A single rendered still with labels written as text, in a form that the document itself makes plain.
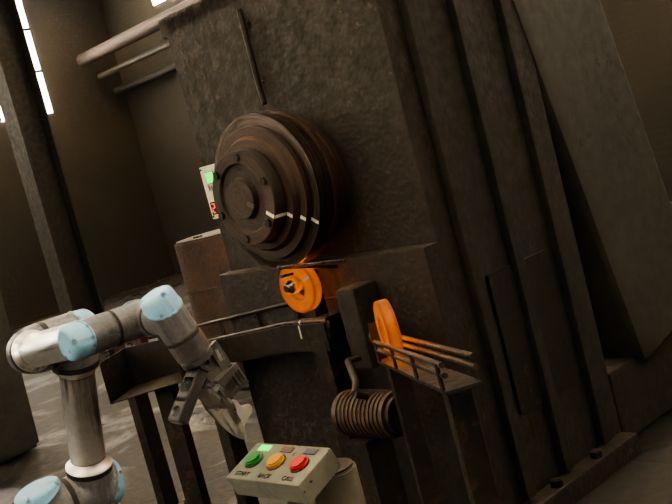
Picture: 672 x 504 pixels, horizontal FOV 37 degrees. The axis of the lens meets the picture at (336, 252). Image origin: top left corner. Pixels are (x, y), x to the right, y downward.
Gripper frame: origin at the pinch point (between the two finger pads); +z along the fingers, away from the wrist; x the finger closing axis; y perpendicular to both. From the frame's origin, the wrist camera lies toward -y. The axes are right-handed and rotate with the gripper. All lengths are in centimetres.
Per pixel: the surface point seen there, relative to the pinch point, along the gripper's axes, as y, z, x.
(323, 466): 1.6, 8.3, -19.5
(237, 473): -4.1, 6.7, 1.6
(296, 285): 75, 10, 58
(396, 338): 55, 17, 6
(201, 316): 193, 94, 321
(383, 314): 57, 11, 8
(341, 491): 8.4, 22.6, -8.8
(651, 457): 117, 113, 2
